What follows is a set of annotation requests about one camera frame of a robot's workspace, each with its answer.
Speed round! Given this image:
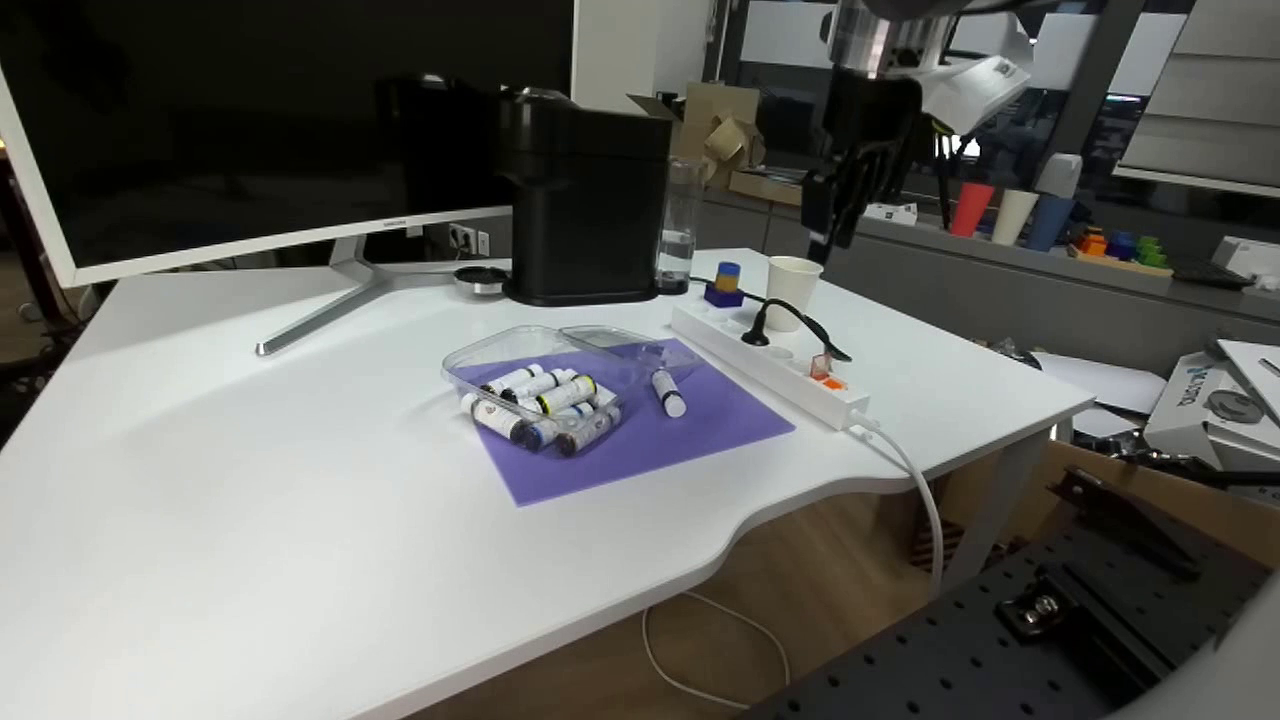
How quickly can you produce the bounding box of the open brown cardboard box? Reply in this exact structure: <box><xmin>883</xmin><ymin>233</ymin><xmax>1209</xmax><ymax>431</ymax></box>
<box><xmin>626</xmin><ymin>80</ymin><xmax>763</xmax><ymax>194</ymax></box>

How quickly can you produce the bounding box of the orange toy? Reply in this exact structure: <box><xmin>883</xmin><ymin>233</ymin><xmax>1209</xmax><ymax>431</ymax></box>
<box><xmin>1066</xmin><ymin>219</ymin><xmax>1117</xmax><ymax>266</ymax></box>

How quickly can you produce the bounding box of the small black round object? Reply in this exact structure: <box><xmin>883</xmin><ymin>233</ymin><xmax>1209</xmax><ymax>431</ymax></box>
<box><xmin>448</xmin><ymin>262</ymin><xmax>517</xmax><ymax>295</ymax></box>

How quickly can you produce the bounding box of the black coffee machine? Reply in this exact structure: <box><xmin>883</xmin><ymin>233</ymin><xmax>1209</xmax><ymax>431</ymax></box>
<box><xmin>495</xmin><ymin>87</ymin><xmax>675</xmax><ymax>309</ymax></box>

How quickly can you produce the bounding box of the white marker yellow band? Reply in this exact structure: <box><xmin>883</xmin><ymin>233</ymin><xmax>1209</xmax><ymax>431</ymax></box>
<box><xmin>526</xmin><ymin>371</ymin><xmax>600</xmax><ymax>422</ymax></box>

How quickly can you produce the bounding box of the white framed computer monitor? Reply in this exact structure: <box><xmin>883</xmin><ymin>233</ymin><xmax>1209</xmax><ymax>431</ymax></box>
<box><xmin>0</xmin><ymin>0</ymin><xmax>593</xmax><ymax>291</ymax></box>

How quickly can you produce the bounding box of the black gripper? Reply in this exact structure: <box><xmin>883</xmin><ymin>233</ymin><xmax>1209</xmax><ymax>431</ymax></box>
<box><xmin>797</xmin><ymin>68</ymin><xmax>934</xmax><ymax>268</ymax></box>

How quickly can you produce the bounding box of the white power strip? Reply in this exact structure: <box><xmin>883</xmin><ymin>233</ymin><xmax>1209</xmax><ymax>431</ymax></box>
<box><xmin>664</xmin><ymin>306</ymin><xmax>875</xmax><ymax>437</ymax></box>

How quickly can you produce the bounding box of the white window blind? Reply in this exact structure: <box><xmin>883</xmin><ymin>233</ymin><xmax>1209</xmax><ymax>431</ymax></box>
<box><xmin>1107</xmin><ymin>0</ymin><xmax>1280</xmax><ymax>203</ymax></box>

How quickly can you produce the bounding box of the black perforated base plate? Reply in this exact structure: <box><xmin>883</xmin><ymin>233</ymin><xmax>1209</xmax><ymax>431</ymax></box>
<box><xmin>757</xmin><ymin>536</ymin><xmax>1280</xmax><ymax>720</ymax></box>

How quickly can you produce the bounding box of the clear plastic box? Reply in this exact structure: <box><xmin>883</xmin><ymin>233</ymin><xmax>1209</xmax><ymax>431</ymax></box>
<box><xmin>440</xmin><ymin>319</ymin><xmax>681</xmax><ymax>462</ymax></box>

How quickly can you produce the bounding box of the clear water bottle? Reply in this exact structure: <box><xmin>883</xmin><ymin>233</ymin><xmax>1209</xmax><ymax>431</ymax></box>
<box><xmin>657</xmin><ymin>176</ymin><xmax>702</xmax><ymax>291</ymax></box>

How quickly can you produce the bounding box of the white wrist mount plate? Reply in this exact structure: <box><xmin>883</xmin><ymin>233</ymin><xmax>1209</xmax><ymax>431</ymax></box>
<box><xmin>915</xmin><ymin>47</ymin><xmax>1040</xmax><ymax>140</ymax></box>

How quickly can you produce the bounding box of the white marker dark blue cap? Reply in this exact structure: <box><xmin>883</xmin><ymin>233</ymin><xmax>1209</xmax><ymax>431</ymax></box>
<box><xmin>645</xmin><ymin>363</ymin><xmax>692</xmax><ymax>424</ymax></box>

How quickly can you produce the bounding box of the white monitor stand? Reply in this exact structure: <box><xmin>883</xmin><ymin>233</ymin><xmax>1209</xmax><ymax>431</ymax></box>
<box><xmin>251</xmin><ymin>237</ymin><xmax>391</xmax><ymax>360</ymax></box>

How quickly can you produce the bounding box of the blue yellow toy bolt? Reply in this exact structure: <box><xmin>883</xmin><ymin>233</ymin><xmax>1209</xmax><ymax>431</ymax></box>
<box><xmin>699</xmin><ymin>255</ymin><xmax>746</xmax><ymax>311</ymax></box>

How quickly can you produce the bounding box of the white power strip cable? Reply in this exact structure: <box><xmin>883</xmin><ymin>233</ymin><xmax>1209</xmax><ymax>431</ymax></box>
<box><xmin>846</xmin><ymin>410</ymin><xmax>953</xmax><ymax>583</ymax></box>

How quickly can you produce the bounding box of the white printed carton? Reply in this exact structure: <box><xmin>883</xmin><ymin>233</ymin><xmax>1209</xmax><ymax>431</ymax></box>
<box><xmin>1141</xmin><ymin>336</ymin><xmax>1280</xmax><ymax>473</ymax></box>

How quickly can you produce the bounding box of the white plastic cup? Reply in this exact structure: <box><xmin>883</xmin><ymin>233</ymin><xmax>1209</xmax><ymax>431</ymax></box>
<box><xmin>987</xmin><ymin>183</ymin><xmax>1042</xmax><ymax>251</ymax></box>
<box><xmin>1037</xmin><ymin>148</ymin><xmax>1089</xmax><ymax>203</ymax></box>

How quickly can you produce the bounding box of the grey table leg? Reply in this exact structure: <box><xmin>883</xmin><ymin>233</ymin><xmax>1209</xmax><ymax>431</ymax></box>
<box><xmin>947</xmin><ymin>428</ymin><xmax>1058</xmax><ymax>579</ymax></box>

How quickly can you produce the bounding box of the black plug and cable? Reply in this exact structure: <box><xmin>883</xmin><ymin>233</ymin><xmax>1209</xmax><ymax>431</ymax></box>
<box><xmin>682</xmin><ymin>268</ymin><xmax>861</xmax><ymax>369</ymax></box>

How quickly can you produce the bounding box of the thin white cable loop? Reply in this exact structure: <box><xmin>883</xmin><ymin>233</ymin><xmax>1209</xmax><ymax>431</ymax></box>
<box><xmin>636</xmin><ymin>583</ymin><xmax>797</xmax><ymax>715</ymax></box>

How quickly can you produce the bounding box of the blue plastic cup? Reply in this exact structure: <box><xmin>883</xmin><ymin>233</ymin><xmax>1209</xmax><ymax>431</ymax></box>
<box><xmin>1024</xmin><ymin>194</ymin><xmax>1078</xmax><ymax>255</ymax></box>

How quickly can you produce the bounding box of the white paper cup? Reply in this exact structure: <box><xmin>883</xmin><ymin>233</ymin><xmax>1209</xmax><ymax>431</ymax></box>
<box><xmin>763</xmin><ymin>251</ymin><xmax>827</xmax><ymax>336</ymax></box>

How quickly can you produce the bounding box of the purple mat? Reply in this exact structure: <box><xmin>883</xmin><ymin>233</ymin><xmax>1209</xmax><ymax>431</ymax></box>
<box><xmin>454</xmin><ymin>336</ymin><xmax>799</xmax><ymax>511</ymax></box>

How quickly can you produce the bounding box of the red plastic cup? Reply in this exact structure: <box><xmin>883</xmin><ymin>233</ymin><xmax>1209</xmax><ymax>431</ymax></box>
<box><xmin>943</xmin><ymin>176</ymin><xmax>1004</xmax><ymax>246</ymax></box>

